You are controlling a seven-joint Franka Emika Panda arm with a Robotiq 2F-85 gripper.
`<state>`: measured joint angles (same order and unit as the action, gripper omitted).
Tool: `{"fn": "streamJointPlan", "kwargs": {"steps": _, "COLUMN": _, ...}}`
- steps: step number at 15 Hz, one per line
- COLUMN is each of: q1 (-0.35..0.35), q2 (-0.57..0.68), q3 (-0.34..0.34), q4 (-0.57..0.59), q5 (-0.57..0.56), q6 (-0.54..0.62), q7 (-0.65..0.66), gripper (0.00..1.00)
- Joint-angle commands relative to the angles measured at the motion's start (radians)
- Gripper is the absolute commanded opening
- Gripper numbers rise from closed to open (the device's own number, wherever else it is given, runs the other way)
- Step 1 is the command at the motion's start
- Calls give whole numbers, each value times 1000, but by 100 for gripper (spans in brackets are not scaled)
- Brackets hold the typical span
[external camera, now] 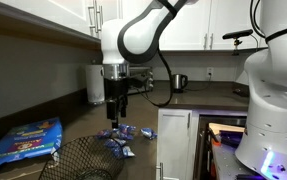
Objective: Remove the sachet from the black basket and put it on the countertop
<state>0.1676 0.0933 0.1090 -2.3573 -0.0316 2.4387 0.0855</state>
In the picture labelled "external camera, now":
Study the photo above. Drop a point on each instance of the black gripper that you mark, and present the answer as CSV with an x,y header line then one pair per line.
x,y
115,89

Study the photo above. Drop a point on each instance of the blue snack sachet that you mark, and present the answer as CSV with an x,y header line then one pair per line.
x,y
103,133
148,133
126,129
112,143

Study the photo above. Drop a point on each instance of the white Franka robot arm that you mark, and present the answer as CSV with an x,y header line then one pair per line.
x,y
139,36

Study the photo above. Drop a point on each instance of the blue sachet with white edge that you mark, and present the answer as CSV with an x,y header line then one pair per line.
x,y
121,152

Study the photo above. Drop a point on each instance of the white cylindrical canister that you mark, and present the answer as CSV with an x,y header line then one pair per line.
x,y
94,83

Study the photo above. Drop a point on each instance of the silver toaster oven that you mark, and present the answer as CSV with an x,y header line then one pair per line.
x,y
146,80

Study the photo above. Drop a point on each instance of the steel electric kettle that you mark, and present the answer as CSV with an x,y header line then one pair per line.
x,y
178,82

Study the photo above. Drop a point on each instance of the white base cabinet door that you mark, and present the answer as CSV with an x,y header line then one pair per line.
x,y
174,143

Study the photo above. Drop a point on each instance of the dark built-in appliance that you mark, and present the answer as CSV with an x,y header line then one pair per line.
x,y
203,146

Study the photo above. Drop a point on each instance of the blue snack value box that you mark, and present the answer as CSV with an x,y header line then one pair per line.
x,y
23,141

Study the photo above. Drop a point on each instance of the orange tool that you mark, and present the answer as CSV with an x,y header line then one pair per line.
x,y
215,140

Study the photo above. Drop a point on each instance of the white upper cabinet door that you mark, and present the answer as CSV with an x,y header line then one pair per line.
x,y
189,30
229,16

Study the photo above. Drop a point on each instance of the light wooden board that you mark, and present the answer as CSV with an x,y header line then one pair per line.
x,y
226,127

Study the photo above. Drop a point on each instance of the dark blue item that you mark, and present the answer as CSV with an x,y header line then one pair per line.
x,y
232,137

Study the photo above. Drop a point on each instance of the grey perforated robot table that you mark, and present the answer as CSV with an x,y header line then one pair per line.
x,y
224,163

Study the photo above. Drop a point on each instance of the small black counter device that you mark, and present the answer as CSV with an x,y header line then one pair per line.
x,y
241,91

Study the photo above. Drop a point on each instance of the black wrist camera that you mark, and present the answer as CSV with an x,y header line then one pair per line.
x,y
133,83

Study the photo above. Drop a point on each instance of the small white wall outlet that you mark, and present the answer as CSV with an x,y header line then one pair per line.
x,y
210,72

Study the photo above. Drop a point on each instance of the white upper wall cabinet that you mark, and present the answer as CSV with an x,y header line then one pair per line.
x,y
49,10

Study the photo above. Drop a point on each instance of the black camera on stand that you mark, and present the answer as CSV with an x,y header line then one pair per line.
x,y
236,34

